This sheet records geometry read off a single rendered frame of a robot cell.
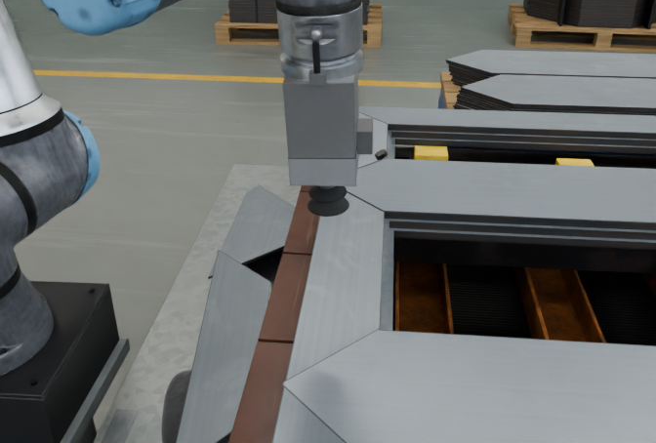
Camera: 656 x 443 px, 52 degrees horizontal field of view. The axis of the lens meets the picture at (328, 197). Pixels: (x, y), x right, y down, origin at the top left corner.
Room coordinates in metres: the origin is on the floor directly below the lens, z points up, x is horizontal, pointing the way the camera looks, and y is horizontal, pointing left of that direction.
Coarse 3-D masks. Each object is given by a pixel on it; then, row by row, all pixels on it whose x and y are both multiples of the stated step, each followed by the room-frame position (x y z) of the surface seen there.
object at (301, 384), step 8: (312, 368) 0.52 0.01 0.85; (296, 376) 0.51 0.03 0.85; (304, 376) 0.51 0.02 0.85; (312, 376) 0.51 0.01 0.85; (288, 384) 0.49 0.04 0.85; (296, 384) 0.49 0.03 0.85; (304, 384) 0.49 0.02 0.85; (312, 384) 0.49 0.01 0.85; (296, 392) 0.48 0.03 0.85; (304, 392) 0.48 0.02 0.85; (304, 400) 0.47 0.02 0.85
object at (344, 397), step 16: (368, 336) 0.57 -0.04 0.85; (336, 352) 0.54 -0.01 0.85; (352, 352) 0.54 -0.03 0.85; (368, 352) 0.54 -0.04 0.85; (320, 368) 0.52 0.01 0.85; (336, 368) 0.52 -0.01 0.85; (352, 368) 0.52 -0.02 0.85; (368, 368) 0.52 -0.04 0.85; (320, 384) 0.49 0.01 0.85; (336, 384) 0.49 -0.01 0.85; (352, 384) 0.49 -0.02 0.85; (368, 384) 0.49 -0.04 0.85; (320, 400) 0.47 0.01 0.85; (336, 400) 0.47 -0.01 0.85; (352, 400) 0.47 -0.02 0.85; (368, 400) 0.47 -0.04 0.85; (320, 416) 0.45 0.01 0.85; (336, 416) 0.45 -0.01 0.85; (352, 416) 0.45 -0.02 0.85; (368, 416) 0.45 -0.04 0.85; (336, 432) 0.43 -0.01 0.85; (352, 432) 0.43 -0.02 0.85; (368, 432) 0.43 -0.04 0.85
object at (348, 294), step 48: (432, 144) 1.15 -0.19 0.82; (480, 144) 1.14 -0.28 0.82; (528, 144) 1.14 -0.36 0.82; (576, 144) 1.13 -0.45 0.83; (624, 144) 1.13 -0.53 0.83; (336, 240) 0.76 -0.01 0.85; (384, 240) 0.78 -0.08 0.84; (480, 240) 0.81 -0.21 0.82; (528, 240) 0.81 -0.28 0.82; (576, 240) 0.80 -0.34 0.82; (624, 240) 0.80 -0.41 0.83; (336, 288) 0.65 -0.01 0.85; (384, 288) 0.67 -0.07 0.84; (336, 336) 0.57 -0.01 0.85
